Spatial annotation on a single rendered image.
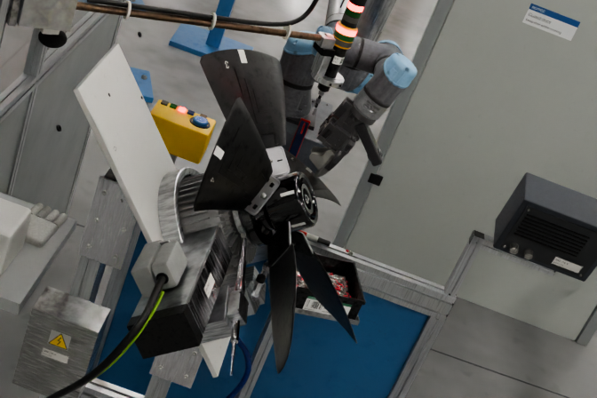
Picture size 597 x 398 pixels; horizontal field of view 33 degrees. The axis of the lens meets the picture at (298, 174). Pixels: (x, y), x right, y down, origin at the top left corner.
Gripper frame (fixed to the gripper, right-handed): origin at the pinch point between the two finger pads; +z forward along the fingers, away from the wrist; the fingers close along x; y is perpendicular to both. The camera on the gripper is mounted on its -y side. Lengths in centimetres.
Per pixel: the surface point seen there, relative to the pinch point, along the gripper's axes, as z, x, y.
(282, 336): 7, 56, -4
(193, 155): 21.4, -10.0, 26.0
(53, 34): -17, 56, 64
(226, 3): 96, -321, 37
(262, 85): -16.1, 15.6, 25.9
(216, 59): -16.0, 19.0, 37.3
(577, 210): -29, -10, -58
